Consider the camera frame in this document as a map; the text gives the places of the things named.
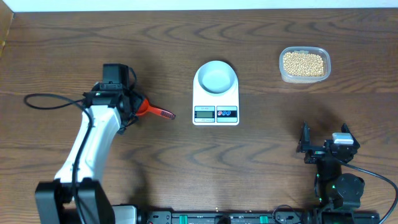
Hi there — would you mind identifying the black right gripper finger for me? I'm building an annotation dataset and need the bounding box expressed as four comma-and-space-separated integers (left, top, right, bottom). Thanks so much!
341, 123, 351, 134
297, 122, 311, 153

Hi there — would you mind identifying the red measuring scoop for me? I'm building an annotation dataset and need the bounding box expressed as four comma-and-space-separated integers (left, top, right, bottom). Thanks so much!
136, 98, 175, 119

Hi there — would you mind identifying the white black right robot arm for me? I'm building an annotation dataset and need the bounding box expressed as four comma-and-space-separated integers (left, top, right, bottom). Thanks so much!
297, 123, 365, 223

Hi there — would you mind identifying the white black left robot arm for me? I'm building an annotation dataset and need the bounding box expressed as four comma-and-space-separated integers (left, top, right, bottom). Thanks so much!
35, 63, 143, 223

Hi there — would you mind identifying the white digital kitchen scale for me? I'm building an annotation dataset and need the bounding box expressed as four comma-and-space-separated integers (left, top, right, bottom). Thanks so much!
192, 70, 240, 126

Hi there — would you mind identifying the grey round bowl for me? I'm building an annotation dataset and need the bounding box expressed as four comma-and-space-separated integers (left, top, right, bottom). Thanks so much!
197, 60, 238, 95

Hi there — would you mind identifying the clear plastic soybean container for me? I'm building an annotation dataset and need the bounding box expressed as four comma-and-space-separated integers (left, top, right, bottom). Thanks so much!
279, 47, 331, 84

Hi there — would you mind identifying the soybeans pile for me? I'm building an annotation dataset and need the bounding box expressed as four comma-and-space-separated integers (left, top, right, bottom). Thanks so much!
282, 52, 324, 77

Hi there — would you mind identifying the brown cardboard box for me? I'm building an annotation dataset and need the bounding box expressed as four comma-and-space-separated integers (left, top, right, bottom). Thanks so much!
0, 0, 14, 55

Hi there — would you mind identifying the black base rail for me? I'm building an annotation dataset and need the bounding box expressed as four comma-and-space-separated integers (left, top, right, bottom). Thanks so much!
111, 203, 382, 224

